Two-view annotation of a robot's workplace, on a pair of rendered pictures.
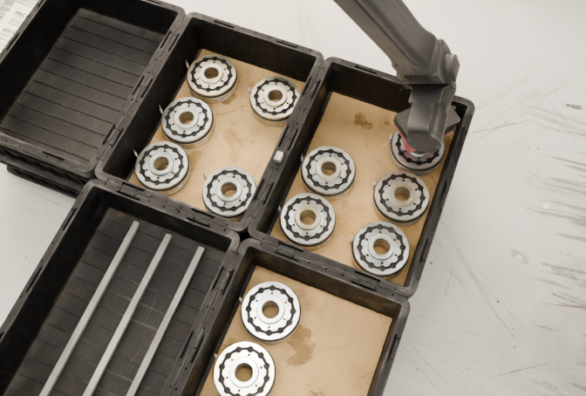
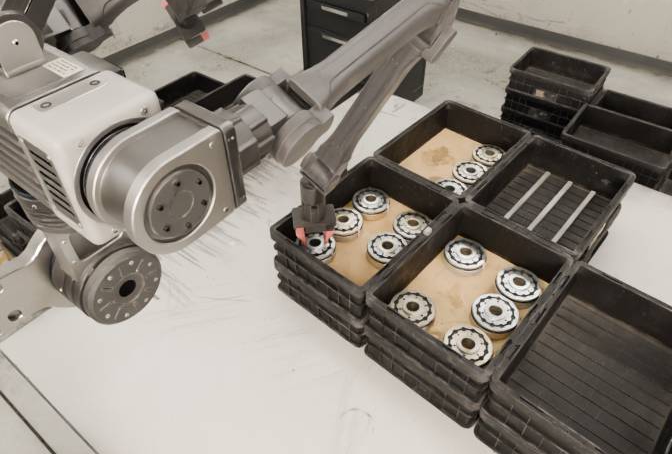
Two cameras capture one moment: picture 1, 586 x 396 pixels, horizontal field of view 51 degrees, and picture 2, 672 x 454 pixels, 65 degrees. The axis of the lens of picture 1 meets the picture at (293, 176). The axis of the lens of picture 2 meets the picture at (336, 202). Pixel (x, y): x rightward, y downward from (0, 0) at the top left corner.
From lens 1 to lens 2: 1.40 m
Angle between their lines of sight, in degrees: 72
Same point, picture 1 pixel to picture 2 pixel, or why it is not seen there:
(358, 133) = (351, 275)
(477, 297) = not seen: hidden behind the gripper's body
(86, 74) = (602, 404)
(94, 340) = (562, 212)
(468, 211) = not seen: hidden behind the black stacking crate
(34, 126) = (647, 364)
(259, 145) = (433, 289)
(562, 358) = (282, 181)
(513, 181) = (242, 262)
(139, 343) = (533, 204)
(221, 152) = (466, 292)
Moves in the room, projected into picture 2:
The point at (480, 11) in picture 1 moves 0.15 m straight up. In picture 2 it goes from (150, 410) to (132, 374)
